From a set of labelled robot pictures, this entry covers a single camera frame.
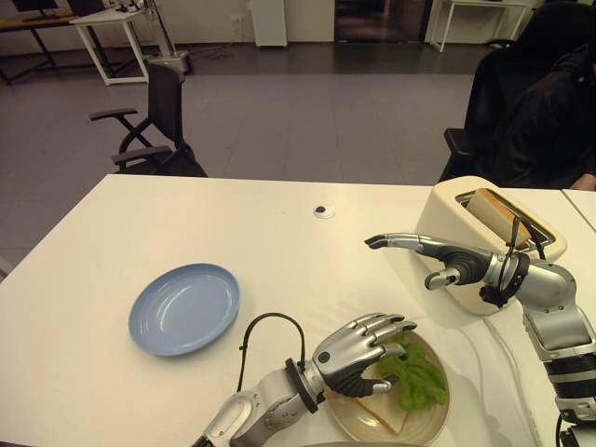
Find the beige plate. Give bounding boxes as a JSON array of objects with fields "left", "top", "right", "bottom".
[{"left": 319, "top": 329, "right": 452, "bottom": 446}]

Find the cream toaster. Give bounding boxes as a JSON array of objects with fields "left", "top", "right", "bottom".
[{"left": 413, "top": 175, "right": 569, "bottom": 317}]

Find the green lettuce leaf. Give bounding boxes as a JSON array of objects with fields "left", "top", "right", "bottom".
[{"left": 373, "top": 330, "right": 450, "bottom": 413}]

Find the blue plate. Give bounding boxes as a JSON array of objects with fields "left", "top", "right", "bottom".
[{"left": 128, "top": 263, "right": 243, "bottom": 359}]

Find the white cabinet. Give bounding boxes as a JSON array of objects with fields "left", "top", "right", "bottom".
[{"left": 254, "top": 0, "right": 289, "bottom": 47}]

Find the black cable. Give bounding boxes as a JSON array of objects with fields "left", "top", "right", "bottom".
[
  {"left": 479, "top": 214, "right": 549, "bottom": 309},
  {"left": 235, "top": 313, "right": 309, "bottom": 393}
]

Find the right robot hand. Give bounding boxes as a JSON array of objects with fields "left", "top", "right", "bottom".
[{"left": 364, "top": 231, "right": 494, "bottom": 291}]

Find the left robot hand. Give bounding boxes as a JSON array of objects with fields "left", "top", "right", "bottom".
[{"left": 309, "top": 312, "right": 419, "bottom": 398}]

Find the white cord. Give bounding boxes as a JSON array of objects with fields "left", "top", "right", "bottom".
[{"left": 458, "top": 314, "right": 562, "bottom": 447}]

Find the person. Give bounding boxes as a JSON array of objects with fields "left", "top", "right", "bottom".
[{"left": 505, "top": 41, "right": 596, "bottom": 191}]

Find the bread slice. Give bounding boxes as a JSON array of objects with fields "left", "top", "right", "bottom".
[
  {"left": 354, "top": 361, "right": 414, "bottom": 437},
  {"left": 467, "top": 187, "right": 533, "bottom": 249}
]

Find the black office chair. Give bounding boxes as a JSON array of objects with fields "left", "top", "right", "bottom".
[
  {"left": 437, "top": 0, "right": 596, "bottom": 185},
  {"left": 88, "top": 60, "right": 209, "bottom": 179}
]

